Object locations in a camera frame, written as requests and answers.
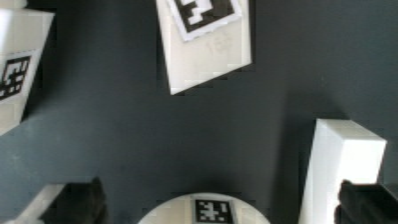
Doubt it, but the white round stool seat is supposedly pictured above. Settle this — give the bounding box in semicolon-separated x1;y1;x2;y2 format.
137;193;270;224

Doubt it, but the white stool leg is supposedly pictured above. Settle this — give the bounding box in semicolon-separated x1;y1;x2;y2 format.
0;0;56;136
157;0;253;95

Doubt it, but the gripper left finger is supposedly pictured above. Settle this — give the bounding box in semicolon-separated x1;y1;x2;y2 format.
16;176;111;224

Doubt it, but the white right fence bar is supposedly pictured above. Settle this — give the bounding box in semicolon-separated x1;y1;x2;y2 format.
299;119;388;224

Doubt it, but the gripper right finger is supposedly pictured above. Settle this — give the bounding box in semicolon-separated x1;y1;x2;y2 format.
334;180;398;224

